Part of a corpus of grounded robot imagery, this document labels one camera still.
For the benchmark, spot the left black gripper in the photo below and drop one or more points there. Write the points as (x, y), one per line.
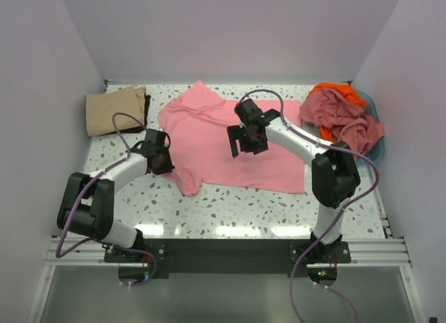
(168, 166)

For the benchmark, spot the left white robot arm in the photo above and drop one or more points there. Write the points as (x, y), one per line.
(87, 206)

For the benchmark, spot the folded black t-shirt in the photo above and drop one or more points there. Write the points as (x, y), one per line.
(140, 128)

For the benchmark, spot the dusty pink crumpled t-shirt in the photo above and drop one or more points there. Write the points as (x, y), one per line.
(348, 123)

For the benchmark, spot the orange crumpled t-shirt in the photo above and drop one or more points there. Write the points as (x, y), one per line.
(349, 94)

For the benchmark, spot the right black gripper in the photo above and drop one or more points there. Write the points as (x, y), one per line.
(235, 132)

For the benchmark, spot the aluminium rail frame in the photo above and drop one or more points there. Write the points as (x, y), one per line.
(251, 193)

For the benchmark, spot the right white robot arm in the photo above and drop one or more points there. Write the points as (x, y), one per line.
(334, 174)

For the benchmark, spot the light pink t-shirt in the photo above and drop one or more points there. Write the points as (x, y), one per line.
(200, 151)

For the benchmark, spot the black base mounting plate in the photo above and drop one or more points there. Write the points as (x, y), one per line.
(222, 256)

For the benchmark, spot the folded beige t-shirt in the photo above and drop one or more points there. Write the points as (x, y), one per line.
(100, 108)

